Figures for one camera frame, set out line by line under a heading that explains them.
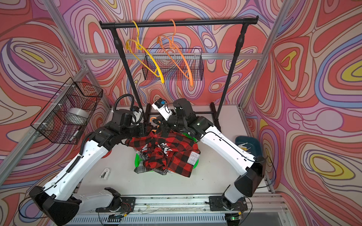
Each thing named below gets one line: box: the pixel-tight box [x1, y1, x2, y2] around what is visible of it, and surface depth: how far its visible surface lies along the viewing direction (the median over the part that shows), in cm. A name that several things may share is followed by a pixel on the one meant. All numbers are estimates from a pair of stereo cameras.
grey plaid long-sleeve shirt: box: [133, 162, 170, 176], surface depth 75 cm
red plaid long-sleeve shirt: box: [124, 129, 201, 178], surface depth 75 cm
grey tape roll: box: [65, 107, 90, 125], surface depth 74 cm
